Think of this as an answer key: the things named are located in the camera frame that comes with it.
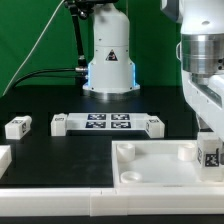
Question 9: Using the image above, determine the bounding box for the white cable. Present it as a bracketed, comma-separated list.
[2, 0, 66, 96]

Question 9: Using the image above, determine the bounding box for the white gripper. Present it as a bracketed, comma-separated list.
[182, 73, 224, 141]

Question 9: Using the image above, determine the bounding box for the white U-shaped obstacle fence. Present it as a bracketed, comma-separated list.
[0, 143, 224, 217]

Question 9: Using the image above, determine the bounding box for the black cable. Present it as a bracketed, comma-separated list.
[11, 67, 88, 90]

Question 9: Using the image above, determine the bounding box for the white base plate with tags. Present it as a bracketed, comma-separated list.
[67, 113, 148, 130]

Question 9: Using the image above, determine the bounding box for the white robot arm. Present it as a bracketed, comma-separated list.
[83, 0, 224, 140]

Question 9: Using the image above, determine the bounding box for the green backdrop cloth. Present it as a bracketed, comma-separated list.
[0, 0, 181, 95]

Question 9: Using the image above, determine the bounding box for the black camera stand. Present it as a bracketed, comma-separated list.
[64, 0, 119, 86]

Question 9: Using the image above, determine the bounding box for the white square table top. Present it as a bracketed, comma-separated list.
[112, 140, 224, 188]

